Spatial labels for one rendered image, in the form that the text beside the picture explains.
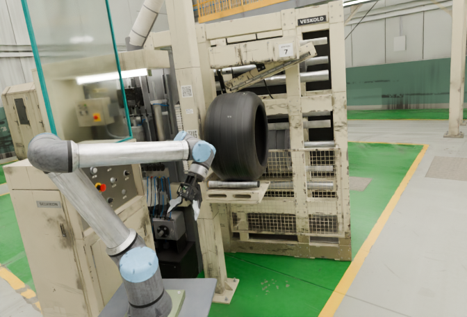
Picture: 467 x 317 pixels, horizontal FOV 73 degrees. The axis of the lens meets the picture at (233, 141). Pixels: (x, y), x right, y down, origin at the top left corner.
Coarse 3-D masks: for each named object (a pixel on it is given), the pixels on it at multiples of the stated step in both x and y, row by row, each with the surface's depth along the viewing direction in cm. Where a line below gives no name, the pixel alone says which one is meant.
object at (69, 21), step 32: (32, 0) 133; (64, 0) 149; (96, 0) 169; (32, 32) 132; (64, 32) 148; (96, 32) 168; (64, 64) 147; (96, 64) 167; (64, 96) 147; (96, 96) 166; (64, 128) 146; (96, 128) 165; (128, 128) 191
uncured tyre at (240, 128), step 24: (240, 96) 191; (216, 120) 184; (240, 120) 180; (264, 120) 221; (216, 144) 183; (240, 144) 179; (264, 144) 228; (216, 168) 191; (240, 168) 186; (264, 168) 208
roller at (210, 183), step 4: (208, 184) 205; (212, 184) 204; (216, 184) 204; (220, 184) 203; (224, 184) 202; (228, 184) 201; (232, 184) 200; (236, 184) 199; (240, 184) 199; (244, 184) 198; (248, 184) 197; (252, 184) 196; (256, 184) 195
